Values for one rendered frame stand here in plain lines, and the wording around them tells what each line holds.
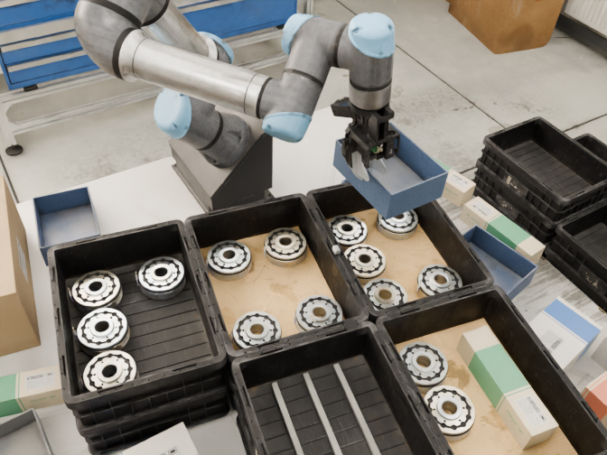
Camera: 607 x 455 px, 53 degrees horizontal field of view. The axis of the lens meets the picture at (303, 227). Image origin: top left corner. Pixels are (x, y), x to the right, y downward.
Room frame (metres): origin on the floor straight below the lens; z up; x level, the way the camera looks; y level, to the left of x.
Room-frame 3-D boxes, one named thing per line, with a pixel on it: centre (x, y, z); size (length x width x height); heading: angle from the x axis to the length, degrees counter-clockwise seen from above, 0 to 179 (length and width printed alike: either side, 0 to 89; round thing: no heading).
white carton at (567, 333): (0.83, -0.60, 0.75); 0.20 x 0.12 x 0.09; 134
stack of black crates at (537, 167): (1.75, -0.87, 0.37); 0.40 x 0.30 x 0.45; 34
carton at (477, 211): (1.21, -0.55, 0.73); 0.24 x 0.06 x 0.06; 40
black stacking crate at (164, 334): (0.75, 0.34, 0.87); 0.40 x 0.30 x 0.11; 23
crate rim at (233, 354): (0.86, 0.06, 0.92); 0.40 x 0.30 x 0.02; 23
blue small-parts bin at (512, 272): (1.07, -0.49, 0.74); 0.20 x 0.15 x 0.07; 45
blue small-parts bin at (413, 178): (1.01, -0.17, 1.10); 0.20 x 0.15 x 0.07; 34
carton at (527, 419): (0.65, -0.42, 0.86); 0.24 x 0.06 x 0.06; 24
